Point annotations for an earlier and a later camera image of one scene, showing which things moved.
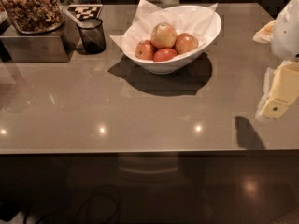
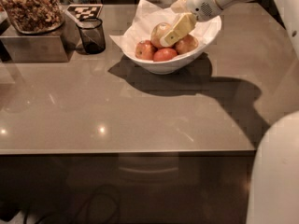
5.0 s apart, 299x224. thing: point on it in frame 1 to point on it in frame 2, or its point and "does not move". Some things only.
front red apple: (164, 54) does not move
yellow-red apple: (163, 35) does not move
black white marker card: (85, 10) does not move
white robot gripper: (286, 35) to (199, 3)
